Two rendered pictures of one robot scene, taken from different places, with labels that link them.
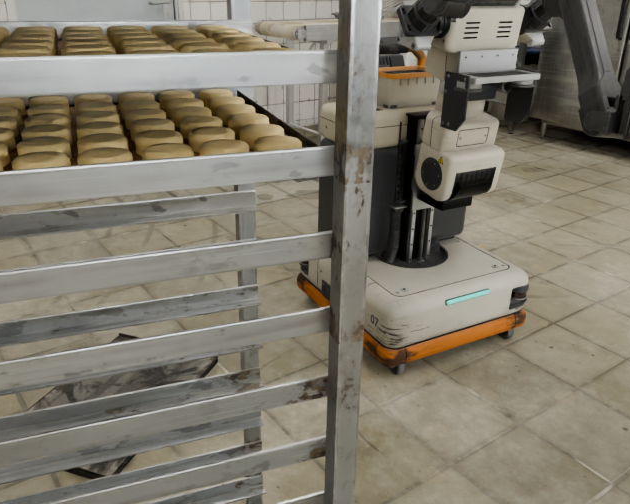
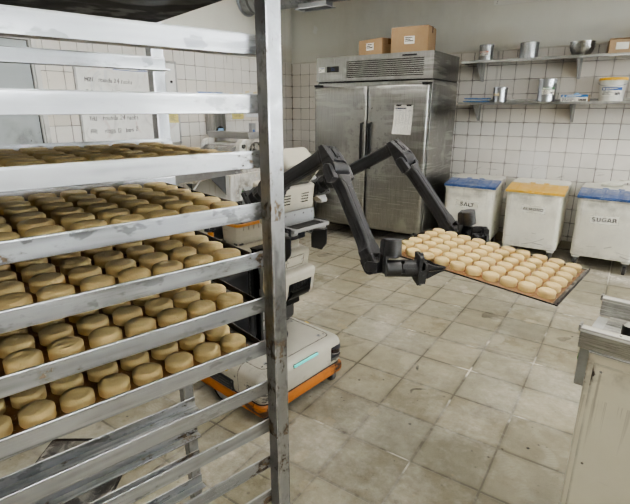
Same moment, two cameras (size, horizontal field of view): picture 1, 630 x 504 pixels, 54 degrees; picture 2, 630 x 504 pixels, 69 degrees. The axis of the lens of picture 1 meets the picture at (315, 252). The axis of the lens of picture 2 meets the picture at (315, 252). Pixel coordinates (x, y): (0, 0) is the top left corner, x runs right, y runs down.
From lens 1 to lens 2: 0.38 m
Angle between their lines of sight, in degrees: 20
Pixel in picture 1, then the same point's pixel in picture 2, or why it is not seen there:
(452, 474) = (318, 482)
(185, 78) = (196, 329)
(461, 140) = (289, 264)
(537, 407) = (359, 422)
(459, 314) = (302, 372)
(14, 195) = (113, 409)
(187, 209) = not seen: hidden behind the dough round
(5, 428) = not seen: outside the picture
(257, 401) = (235, 481)
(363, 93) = (280, 317)
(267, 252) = (237, 400)
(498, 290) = (323, 351)
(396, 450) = not seen: hidden behind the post
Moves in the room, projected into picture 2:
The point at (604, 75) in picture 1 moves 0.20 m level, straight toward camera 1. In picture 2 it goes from (369, 241) to (372, 259)
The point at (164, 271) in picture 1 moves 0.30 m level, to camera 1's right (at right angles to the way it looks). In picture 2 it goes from (187, 426) to (343, 392)
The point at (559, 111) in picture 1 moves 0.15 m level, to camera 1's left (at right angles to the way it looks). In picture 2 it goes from (333, 213) to (321, 214)
